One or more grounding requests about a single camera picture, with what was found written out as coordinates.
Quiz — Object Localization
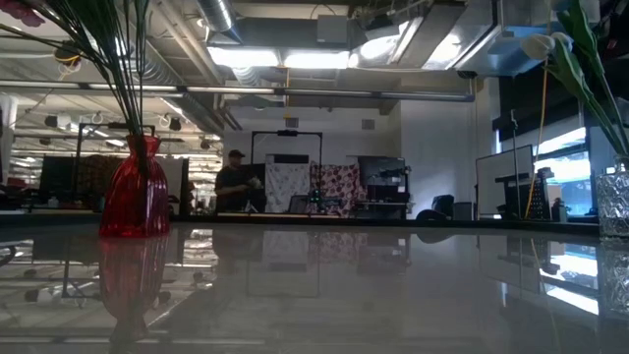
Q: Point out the red glass vase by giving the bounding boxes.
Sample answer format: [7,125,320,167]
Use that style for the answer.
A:
[97,135,172,240]

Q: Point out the clear cut-glass vase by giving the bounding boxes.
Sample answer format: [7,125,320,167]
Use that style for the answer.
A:
[595,155,629,240]

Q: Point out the red circle-pattern cloth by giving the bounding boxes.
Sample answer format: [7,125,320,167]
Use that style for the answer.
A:
[308,161,369,217]

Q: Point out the white floral cloth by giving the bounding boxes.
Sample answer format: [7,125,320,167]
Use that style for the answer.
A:
[264,154,312,214]

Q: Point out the wooden top workbench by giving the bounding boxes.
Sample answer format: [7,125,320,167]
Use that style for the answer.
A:
[215,209,348,219]

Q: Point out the black monitor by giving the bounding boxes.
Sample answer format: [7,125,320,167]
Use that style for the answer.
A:
[357,155,408,189]

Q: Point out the person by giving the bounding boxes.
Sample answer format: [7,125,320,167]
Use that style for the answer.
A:
[214,148,266,215]

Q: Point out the grey ceiling pipe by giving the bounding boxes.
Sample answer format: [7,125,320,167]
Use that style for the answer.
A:
[0,81,477,103]

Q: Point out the ceiling light panel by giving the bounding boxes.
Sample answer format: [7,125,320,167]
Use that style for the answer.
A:
[206,46,281,69]
[282,50,351,70]

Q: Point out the black office chair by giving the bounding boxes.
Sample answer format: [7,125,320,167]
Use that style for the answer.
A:
[415,194,457,221]

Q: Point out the grey ceiling box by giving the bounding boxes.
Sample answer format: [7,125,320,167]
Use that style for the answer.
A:
[315,14,350,46]

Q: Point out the whiteboard on stand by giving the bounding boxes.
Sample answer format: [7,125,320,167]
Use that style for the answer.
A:
[475,144,536,217]

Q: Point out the black tripod stand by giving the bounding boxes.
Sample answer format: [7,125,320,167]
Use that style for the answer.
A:
[508,108,522,220]

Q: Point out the black pegboard orange dots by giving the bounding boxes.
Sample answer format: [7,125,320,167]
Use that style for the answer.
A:
[523,166,555,221]

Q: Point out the black gantry frame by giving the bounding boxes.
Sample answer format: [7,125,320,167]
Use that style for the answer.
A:
[249,129,324,215]

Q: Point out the silver rectangular air duct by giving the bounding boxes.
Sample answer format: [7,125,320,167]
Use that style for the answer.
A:
[351,0,502,75]

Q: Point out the silver round air duct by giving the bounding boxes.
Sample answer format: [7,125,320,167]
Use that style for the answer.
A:
[195,0,245,45]

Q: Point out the hanging yellow cable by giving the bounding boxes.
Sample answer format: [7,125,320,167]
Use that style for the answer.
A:
[523,58,550,220]

